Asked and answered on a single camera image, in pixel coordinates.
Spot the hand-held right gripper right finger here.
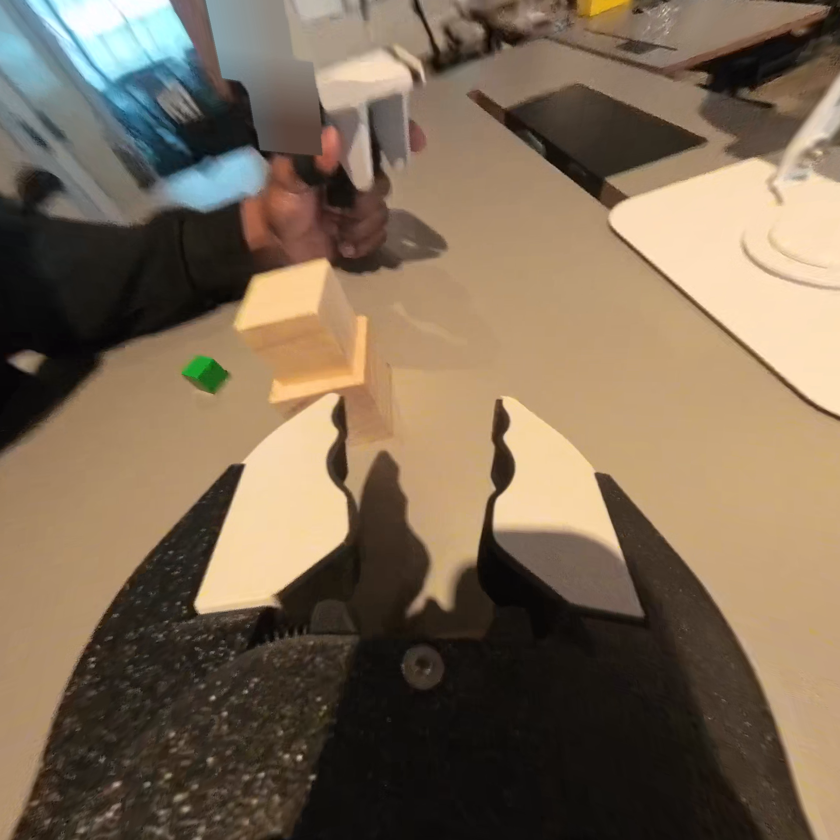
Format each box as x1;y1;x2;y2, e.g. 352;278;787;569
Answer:
476;395;647;621

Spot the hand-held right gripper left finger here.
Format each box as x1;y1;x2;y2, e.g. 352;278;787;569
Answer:
193;392;362;614

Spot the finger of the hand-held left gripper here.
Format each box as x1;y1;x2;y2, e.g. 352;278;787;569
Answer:
316;58;380;193
367;45;429;170

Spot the medium pale wooden cube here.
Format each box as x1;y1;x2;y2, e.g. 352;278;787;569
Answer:
234;258;360;388

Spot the large natural wooden cube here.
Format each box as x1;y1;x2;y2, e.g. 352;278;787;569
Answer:
268;315;396;448

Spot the green wooden cube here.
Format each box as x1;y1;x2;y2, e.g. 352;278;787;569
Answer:
181;355;232;395

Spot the person's left forearm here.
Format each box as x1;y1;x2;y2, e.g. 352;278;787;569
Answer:
0;197;258;454

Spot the person's left hand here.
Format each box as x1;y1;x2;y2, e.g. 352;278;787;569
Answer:
241;125;389;263

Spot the black desk pad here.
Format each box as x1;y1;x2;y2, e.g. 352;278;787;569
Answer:
504;83;708;198

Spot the white document stand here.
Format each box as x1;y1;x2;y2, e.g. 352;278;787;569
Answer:
608;72;840;417

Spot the grey desk with brown edge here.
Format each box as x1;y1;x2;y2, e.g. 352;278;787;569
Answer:
545;0;831;73

